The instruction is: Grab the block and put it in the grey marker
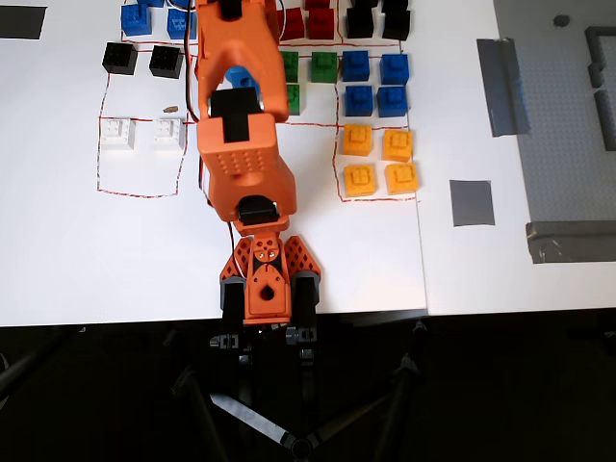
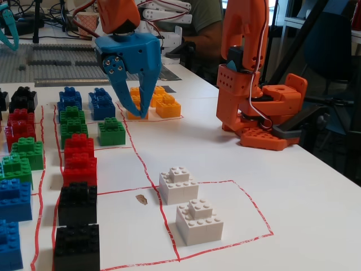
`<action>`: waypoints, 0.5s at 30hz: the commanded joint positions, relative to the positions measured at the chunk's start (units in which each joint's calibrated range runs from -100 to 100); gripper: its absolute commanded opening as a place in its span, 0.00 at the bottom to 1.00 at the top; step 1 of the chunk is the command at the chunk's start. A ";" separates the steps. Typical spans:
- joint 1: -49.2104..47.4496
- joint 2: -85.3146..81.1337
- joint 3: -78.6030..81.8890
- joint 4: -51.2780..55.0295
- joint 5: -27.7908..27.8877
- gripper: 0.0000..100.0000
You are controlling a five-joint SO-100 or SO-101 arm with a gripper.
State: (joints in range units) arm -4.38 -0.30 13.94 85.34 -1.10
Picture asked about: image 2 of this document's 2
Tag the white lego block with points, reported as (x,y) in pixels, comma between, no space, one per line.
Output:
(198,223)
(177,185)

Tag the black tripod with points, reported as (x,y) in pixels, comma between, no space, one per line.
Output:
(299,36)

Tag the green lego block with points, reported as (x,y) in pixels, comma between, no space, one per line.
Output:
(28,152)
(74,131)
(111,132)
(72,113)
(15,169)

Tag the orange robot base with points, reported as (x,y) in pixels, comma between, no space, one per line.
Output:
(282,98)

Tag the small grey lego piece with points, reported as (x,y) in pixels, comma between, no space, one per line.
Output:
(22,67)

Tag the grey square tape marker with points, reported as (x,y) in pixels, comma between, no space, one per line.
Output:
(169,89)

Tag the black lego block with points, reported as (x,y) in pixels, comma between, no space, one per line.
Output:
(77,206)
(24,104)
(2,100)
(76,248)
(24,89)

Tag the black electronic device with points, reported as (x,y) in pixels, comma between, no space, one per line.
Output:
(28,28)

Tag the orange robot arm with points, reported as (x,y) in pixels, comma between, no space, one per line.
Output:
(239,42)

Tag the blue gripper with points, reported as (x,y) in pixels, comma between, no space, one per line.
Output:
(132,52)

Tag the grey lego wall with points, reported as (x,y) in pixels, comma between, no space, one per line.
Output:
(84,63)
(62,48)
(50,62)

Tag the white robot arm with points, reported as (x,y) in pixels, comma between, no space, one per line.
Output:
(166,15)

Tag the red lego block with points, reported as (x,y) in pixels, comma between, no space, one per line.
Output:
(79,145)
(80,172)
(19,134)
(21,117)

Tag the grey lego baseplate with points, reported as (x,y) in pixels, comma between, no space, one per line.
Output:
(17,56)

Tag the teal robot gripper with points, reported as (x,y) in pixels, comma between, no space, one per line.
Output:
(12,31)

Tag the person forearm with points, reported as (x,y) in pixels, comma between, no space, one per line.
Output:
(211,42)

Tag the blue chair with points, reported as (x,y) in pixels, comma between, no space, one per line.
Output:
(332,56)

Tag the grey black table clamp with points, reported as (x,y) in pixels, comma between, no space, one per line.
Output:
(285,132)

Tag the orange patterned paper cup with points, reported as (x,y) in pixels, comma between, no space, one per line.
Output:
(87,24)

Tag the blue lego block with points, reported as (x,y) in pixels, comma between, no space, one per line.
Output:
(70,90)
(15,200)
(98,93)
(103,108)
(9,248)
(70,103)

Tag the grey tape strip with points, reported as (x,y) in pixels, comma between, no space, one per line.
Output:
(70,82)
(167,74)

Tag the black stand pole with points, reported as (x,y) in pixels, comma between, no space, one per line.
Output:
(36,21)

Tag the yellow lego block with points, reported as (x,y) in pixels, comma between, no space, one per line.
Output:
(132,116)
(134,93)
(161,94)
(168,108)

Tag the person in green shirt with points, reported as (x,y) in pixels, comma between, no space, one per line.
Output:
(203,14)

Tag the brown stain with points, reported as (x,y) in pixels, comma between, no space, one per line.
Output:
(141,199)

